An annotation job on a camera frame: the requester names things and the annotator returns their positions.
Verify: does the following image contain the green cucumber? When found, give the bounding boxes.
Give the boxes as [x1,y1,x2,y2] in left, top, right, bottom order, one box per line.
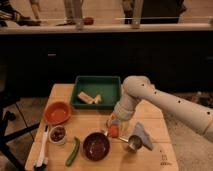
[65,137,80,167]

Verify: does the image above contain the white cup with dark contents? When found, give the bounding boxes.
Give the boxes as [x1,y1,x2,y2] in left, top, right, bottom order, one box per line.
[49,125,66,146]

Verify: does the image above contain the metal measuring cup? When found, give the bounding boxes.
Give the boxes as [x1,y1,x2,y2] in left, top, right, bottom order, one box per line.
[103,130,144,154]

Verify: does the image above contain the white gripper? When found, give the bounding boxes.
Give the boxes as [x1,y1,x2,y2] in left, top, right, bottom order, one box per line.
[106,94,138,132]

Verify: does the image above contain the purple bowl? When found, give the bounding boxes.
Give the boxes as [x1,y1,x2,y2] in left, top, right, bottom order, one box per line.
[83,132,110,161]

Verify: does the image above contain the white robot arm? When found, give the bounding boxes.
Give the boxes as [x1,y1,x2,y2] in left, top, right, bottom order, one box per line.
[107,76,213,143]

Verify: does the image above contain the beige block in tray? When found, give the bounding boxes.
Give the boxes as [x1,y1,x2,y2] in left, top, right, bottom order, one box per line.
[78,92,94,104]

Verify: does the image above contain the small white piece in tray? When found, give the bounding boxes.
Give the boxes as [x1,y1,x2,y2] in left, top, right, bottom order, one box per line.
[94,94,102,104]

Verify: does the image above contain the grey blue cloth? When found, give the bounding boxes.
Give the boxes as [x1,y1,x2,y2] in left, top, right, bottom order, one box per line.
[133,122,153,151]

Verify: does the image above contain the white dish brush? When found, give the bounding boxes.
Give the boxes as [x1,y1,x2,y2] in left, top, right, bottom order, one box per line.
[34,125,49,169]

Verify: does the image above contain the black chair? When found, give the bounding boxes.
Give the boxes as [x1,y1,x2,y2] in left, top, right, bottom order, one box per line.
[0,64,41,171]

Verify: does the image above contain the red apple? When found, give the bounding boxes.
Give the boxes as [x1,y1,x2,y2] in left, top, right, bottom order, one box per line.
[108,125,119,138]

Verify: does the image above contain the orange bowl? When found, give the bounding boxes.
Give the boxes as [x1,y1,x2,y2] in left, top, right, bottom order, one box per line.
[44,101,72,125]

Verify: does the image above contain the green plastic tray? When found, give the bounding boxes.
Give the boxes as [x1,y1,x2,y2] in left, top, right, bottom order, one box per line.
[70,76,121,110]

